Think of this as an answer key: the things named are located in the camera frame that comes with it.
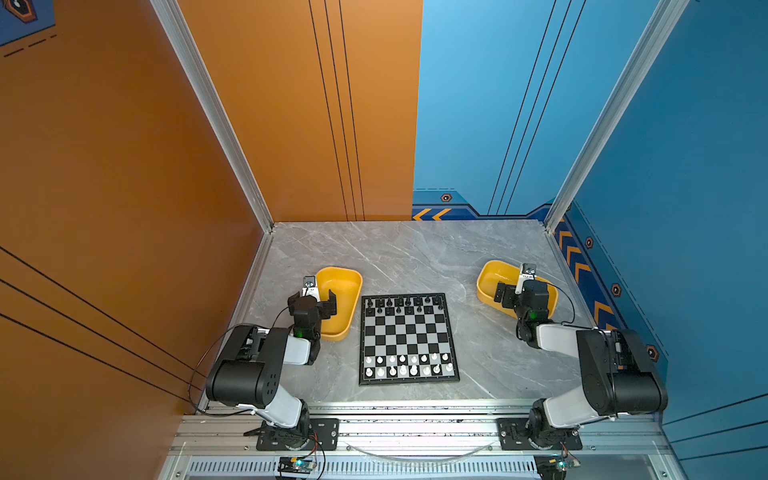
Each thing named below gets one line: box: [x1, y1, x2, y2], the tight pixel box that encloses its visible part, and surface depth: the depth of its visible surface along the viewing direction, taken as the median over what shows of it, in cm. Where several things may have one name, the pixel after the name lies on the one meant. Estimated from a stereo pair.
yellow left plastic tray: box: [316, 267, 363, 342], surface depth 101 cm
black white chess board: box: [359, 293, 460, 386], surface depth 89 cm
